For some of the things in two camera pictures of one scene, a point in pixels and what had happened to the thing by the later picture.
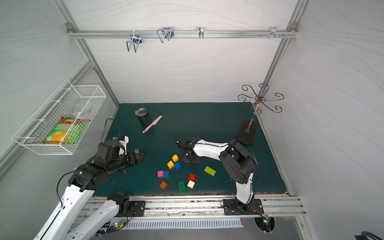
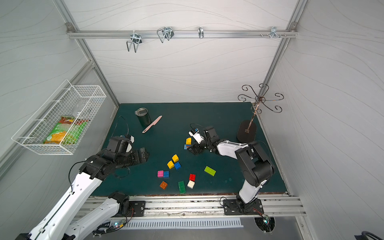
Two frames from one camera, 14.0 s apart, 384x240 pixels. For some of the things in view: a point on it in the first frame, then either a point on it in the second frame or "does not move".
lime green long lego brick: (209, 170) does not move
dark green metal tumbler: (143, 115) does not move
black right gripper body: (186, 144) to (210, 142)
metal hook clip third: (201, 33) does not move
